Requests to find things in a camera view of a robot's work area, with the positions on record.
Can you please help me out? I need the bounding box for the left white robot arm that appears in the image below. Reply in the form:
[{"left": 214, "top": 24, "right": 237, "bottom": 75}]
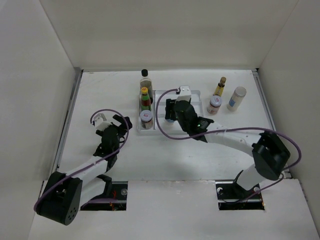
[{"left": 33, "top": 113, "right": 132, "bottom": 226}]

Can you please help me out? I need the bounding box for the black cap soy sauce bottle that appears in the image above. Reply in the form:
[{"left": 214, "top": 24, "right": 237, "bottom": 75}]
[{"left": 139, "top": 69, "right": 154, "bottom": 105}]

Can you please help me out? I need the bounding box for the left metal table rail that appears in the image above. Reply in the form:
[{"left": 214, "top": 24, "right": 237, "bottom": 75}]
[{"left": 48, "top": 67, "right": 84, "bottom": 181}]

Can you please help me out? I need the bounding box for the white lid dark sauce jar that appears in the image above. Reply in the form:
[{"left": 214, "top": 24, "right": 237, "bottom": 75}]
[{"left": 139, "top": 110, "right": 153, "bottom": 130}]

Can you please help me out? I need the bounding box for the small yellow oil bottle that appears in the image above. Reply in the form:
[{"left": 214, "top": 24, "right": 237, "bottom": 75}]
[{"left": 213, "top": 76, "right": 227, "bottom": 97}]

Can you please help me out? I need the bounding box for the right metal table rail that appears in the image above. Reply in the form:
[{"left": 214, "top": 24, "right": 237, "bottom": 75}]
[{"left": 251, "top": 69, "right": 292, "bottom": 177}]

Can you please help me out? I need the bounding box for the white divided plastic tray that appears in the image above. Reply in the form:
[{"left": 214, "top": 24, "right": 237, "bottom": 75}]
[{"left": 137, "top": 90, "right": 204, "bottom": 136}]

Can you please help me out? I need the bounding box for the white lid brown sauce jar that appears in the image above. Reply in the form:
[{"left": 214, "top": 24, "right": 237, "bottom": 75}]
[{"left": 207, "top": 95, "right": 222, "bottom": 115}]

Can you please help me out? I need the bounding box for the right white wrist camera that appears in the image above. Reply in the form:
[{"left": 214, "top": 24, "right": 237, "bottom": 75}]
[{"left": 176, "top": 85, "right": 192, "bottom": 103}]

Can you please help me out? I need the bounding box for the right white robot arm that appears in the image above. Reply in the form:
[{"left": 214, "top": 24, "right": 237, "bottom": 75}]
[{"left": 165, "top": 98, "right": 291, "bottom": 198}]

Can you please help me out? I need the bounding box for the yellow cap chili sauce bottle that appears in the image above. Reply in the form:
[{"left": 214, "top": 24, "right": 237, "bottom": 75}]
[{"left": 140, "top": 87, "right": 152, "bottom": 111}]

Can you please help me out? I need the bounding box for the grey cap white shaker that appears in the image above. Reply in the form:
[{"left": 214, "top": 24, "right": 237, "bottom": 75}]
[{"left": 227, "top": 86, "right": 247, "bottom": 112}]

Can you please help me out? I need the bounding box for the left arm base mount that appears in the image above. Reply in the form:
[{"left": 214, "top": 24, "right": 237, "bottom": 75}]
[{"left": 79, "top": 174, "right": 129, "bottom": 211}]

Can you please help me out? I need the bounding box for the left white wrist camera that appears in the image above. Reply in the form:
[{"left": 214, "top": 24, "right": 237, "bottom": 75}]
[{"left": 91, "top": 113, "right": 112, "bottom": 132}]

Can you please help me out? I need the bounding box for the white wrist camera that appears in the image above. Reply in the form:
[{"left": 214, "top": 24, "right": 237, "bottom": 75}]
[
  {"left": 91, "top": 113, "right": 112, "bottom": 132},
  {"left": 176, "top": 85, "right": 192, "bottom": 103}
]

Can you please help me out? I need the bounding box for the metal table rail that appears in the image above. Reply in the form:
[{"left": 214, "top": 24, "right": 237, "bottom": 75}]
[
  {"left": 251, "top": 69, "right": 292, "bottom": 177},
  {"left": 48, "top": 67, "right": 84, "bottom": 181}
]

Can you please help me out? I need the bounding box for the white flip cap shaker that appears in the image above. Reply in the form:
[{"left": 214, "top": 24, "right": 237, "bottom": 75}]
[{"left": 165, "top": 119, "right": 175, "bottom": 125}]

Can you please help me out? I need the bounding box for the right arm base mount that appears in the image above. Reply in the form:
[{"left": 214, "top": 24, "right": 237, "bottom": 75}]
[{"left": 215, "top": 171, "right": 265, "bottom": 211}]

